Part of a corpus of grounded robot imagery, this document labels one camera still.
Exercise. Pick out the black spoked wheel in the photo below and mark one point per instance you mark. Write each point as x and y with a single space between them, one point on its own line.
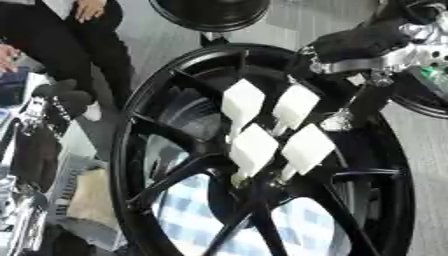
192 166

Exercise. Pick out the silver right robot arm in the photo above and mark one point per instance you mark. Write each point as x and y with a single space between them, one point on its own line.
429 56

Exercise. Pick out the person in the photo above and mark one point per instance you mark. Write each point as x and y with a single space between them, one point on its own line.
64 46

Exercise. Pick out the tan cardboard box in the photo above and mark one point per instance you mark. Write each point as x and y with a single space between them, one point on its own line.
93 200

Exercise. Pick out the person's hand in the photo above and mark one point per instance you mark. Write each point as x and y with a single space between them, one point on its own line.
88 9
7 58

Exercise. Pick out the black round wheel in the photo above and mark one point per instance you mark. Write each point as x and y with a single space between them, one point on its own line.
423 103
210 13

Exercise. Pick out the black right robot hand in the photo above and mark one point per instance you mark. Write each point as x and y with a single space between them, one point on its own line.
361 41

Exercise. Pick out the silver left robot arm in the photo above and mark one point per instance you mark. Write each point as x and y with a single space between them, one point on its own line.
20 216

